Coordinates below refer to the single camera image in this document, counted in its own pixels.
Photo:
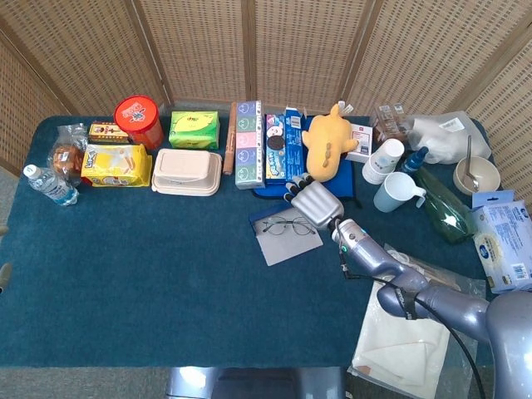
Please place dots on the beige lidded lunch box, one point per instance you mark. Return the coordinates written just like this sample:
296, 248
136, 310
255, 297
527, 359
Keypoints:
185, 170

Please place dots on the small dark blue bottle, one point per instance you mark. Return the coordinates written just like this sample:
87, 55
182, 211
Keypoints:
415, 160

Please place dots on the beige bowl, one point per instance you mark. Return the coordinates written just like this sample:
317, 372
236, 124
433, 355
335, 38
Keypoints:
486, 176

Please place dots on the blue yellow cookie box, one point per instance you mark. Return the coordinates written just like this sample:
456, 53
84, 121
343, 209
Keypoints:
275, 149

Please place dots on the white plastic bag with label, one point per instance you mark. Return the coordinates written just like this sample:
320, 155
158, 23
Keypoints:
440, 137

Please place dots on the black grey left robot hand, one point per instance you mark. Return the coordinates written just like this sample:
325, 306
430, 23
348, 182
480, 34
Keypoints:
5, 274

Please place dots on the green tissue box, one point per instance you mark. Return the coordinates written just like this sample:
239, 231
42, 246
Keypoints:
193, 129

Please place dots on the blue open carton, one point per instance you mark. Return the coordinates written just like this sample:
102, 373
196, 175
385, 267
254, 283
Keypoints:
294, 154

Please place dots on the bagged brown bread bun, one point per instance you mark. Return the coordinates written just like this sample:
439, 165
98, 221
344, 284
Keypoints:
66, 158

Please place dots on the small brown yellow box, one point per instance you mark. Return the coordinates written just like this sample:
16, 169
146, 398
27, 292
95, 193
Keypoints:
108, 133

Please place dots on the bagged cream shirt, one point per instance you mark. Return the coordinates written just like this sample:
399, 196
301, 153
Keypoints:
395, 345

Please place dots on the blue white wipes pack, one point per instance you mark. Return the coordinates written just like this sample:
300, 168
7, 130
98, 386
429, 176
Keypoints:
503, 245

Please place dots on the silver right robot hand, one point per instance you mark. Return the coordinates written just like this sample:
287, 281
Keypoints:
318, 205

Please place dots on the yellow biscuit package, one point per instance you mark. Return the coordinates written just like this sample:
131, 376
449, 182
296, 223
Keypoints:
116, 166

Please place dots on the white paper cup stack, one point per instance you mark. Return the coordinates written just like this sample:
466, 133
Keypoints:
382, 162

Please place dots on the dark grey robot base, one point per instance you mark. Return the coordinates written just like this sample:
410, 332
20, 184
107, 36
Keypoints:
232, 386

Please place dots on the yellow plush toy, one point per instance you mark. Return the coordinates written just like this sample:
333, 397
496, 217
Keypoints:
328, 141

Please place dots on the metal spoon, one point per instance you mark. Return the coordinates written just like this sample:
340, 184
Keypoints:
469, 158

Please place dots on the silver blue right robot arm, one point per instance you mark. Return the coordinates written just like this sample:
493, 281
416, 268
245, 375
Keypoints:
374, 257

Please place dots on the blue cloth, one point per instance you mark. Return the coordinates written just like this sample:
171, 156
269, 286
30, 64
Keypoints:
344, 178

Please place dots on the pastel multicolour tissue pack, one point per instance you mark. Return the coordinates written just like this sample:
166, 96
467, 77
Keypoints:
248, 145

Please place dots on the wicker folding screen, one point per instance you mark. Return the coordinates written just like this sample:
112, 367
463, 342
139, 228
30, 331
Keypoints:
291, 50

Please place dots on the small white red box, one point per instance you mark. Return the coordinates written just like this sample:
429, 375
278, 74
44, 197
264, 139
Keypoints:
361, 143

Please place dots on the teal table cover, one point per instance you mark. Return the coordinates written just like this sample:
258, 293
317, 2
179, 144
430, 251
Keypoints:
145, 270

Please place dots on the orange tub with red lid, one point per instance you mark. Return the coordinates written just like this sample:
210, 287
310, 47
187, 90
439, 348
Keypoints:
137, 114

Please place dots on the clear plastic box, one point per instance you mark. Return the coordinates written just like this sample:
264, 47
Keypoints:
388, 124

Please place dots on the wooden rolling pin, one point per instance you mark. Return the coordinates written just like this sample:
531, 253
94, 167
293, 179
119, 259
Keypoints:
229, 141

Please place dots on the blue glasses case grey inside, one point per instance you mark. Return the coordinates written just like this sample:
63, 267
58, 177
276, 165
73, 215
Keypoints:
287, 249

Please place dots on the clear plastic water bottle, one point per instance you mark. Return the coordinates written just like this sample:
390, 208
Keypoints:
50, 185

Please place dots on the light blue mug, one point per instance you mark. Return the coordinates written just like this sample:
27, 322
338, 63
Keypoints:
395, 193

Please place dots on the green glass bottle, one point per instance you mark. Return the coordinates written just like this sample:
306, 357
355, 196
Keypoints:
444, 208

